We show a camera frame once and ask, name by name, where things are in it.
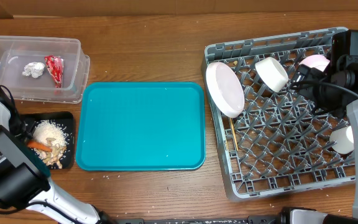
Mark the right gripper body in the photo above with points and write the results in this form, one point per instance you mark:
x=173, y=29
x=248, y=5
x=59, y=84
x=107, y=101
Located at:
x=319, y=96

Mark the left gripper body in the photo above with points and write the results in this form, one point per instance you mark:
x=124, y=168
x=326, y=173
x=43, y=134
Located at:
x=18, y=128

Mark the orange carrot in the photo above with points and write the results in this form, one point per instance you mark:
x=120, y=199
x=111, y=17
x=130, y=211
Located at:
x=38, y=146

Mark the white bowl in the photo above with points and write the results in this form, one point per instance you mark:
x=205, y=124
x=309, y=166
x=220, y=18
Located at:
x=319, y=62
x=272, y=73

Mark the rice and peanut scraps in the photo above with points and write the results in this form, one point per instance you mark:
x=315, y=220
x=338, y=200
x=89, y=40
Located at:
x=50, y=134

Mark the small white cup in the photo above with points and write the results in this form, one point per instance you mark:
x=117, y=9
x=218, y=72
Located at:
x=344, y=141

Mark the white tissue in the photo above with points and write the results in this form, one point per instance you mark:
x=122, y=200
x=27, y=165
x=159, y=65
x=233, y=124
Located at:
x=34, y=69

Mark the red snack wrapper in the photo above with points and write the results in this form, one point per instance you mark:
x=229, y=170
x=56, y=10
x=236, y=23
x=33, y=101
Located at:
x=55, y=66

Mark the pink plate with food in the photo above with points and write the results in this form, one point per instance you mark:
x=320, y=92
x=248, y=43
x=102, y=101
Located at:
x=225, y=89

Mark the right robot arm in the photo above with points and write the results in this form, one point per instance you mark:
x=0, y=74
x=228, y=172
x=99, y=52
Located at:
x=335, y=90

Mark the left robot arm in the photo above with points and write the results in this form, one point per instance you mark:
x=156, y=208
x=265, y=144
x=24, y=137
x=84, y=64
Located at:
x=25, y=181

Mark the grey dishwasher rack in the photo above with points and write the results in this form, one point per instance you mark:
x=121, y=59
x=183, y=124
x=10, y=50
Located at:
x=282, y=145

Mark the black tray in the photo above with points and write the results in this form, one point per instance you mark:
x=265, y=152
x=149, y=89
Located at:
x=67, y=122

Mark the clear plastic bin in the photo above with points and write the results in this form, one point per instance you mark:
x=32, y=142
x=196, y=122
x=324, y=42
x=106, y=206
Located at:
x=18, y=51

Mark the teal serving tray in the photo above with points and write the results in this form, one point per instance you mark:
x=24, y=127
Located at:
x=141, y=126

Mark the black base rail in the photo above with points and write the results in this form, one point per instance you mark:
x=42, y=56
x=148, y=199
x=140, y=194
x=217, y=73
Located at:
x=287, y=215

